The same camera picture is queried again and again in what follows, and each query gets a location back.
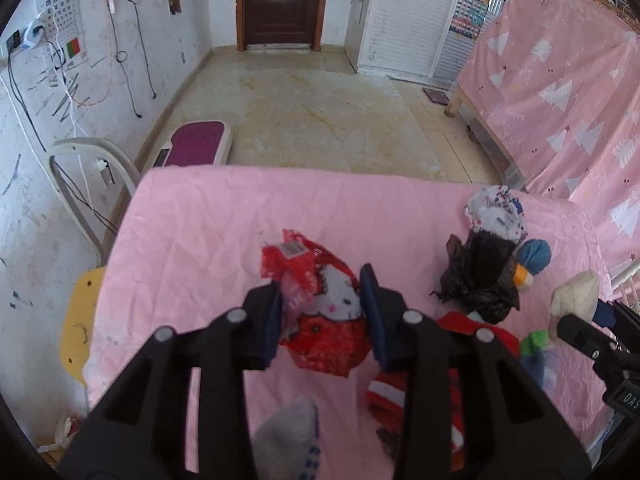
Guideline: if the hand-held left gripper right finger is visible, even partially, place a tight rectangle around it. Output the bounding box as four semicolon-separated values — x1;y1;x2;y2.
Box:
359;262;593;480

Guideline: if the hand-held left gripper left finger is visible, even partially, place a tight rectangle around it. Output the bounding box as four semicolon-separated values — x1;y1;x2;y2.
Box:
60;280;286;480

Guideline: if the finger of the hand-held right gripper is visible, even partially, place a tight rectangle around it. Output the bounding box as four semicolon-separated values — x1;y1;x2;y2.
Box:
594;300;640;333
557;312;621;361

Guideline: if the cream soft item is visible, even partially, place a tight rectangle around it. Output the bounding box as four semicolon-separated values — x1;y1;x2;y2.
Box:
548;270;600;343

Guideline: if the red cartoon snack bag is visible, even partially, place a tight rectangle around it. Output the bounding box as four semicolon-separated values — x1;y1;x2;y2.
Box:
260;229;373;378

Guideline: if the blue cloth ball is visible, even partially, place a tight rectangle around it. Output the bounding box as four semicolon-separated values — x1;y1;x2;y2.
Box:
515;239;552;276

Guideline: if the person's left hand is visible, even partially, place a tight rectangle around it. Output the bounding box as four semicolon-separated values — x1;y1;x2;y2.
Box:
252;395;321;480

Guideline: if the green cloth piece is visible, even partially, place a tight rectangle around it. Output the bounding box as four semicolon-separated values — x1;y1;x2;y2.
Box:
520;329;551;356

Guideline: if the red white striped sock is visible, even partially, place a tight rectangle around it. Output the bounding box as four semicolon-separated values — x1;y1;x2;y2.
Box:
365;310;521;471

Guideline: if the pink tablecloth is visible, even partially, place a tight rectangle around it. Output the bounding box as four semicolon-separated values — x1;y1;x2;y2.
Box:
82;165;616;480

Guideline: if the black plastic bag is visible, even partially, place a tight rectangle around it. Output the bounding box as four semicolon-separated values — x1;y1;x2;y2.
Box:
430;232;521;323

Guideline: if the white patterned crumpled wrapper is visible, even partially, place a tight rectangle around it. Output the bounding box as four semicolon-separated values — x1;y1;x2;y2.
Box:
464;185;528;241

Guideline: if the yellow stool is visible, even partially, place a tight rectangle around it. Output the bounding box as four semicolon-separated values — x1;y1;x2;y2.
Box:
60;266;107;386

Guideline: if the purple white floor scale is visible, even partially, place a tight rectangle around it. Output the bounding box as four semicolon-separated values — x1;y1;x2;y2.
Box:
152;120;233;168

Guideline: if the white plastic chair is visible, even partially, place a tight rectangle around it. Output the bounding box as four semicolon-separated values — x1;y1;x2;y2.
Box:
47;137;143;268

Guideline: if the dark floor mat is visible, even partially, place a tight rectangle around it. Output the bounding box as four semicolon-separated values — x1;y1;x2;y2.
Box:
422;87;453;108

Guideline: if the pink printed bed sheet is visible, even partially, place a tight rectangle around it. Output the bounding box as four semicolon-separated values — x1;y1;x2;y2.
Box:
457;0;640;271

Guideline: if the white plastic bag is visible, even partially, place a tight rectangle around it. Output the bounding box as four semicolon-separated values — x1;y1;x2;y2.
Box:
37;412;88;453

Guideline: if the white louvered cabinet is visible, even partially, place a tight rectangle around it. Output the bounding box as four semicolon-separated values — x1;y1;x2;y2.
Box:
345;0;483;92

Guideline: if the dark brown door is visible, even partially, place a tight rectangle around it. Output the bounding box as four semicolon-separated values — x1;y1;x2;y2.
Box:
235;0;331;53

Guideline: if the white blue power adapter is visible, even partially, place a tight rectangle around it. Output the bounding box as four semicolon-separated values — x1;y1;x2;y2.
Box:
20;19;48;51

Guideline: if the eye chart poster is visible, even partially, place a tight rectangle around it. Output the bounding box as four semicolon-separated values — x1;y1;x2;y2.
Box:
35;0;90;68

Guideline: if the white crib rail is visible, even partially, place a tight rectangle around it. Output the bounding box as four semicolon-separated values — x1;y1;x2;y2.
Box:
607;260;640;311

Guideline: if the wooden bed frame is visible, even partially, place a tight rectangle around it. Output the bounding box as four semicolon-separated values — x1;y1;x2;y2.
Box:
445;85;526;191

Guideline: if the orange thin cable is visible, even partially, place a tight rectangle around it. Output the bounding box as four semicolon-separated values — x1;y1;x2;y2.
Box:
75;50;121;108

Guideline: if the black hanging cable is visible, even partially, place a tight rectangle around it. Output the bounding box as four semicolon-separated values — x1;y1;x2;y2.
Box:
102;0;158;118

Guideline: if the colourful wall poster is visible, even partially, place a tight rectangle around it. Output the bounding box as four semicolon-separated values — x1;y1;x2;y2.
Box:
450;0;496;41

